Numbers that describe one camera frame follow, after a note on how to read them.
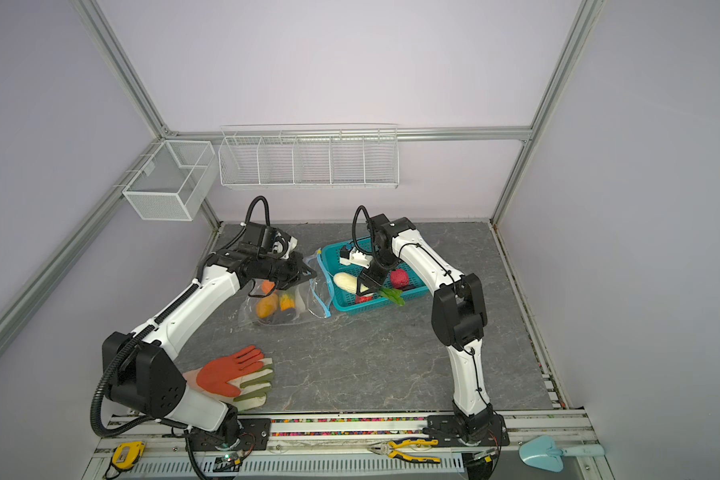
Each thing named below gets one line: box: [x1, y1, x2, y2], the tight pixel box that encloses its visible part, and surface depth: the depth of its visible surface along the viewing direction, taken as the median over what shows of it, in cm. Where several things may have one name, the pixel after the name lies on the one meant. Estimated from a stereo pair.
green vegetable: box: [379, 287, 405, 306], surface depth 82 cm
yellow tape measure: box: [111, 441, 146, 471], surface depth 72 cm
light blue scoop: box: [518, 435, 605, 473], surface depth 72 cm
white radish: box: [334, 272, 369, 295], surface depth 87 cm
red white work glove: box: [183, 345, 275, 411], surface depth 84 cm
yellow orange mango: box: [256, 293, 279, 319], surface depth 93 cm
